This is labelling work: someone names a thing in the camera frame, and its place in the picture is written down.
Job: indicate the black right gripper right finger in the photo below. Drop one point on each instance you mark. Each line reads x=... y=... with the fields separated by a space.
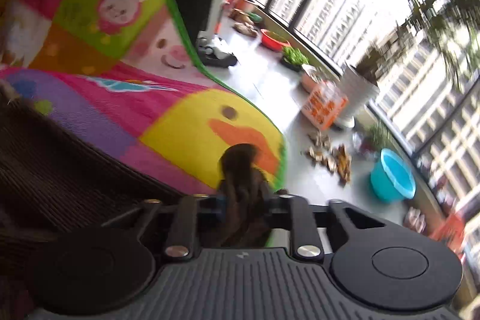
x=271 y=206

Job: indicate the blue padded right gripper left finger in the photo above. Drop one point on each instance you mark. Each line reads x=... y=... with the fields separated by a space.
x=221 y=207

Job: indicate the brown dotted corduroy garment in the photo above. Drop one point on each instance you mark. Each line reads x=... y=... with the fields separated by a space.
x=82 y=235

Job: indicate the dried peel pile on floor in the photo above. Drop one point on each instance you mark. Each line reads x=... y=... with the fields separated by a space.
x=334 y=158

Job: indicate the orange printed cardboard box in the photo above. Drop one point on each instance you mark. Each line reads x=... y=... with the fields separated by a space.
x=324 y=104

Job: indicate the blue plastic basin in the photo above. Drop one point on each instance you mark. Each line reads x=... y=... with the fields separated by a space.
x=391 y=178

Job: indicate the white ribbed plant pot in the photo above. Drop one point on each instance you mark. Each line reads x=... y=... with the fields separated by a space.
x=358 y=92

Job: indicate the green plant in tray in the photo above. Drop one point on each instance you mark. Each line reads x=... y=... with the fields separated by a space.
x=293 y=59

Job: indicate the red plastic basin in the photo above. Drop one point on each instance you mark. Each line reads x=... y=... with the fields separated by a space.
x=273 y=41

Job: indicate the colourful cartoon play mat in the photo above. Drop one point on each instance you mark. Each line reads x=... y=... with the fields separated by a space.
x=123 y=76

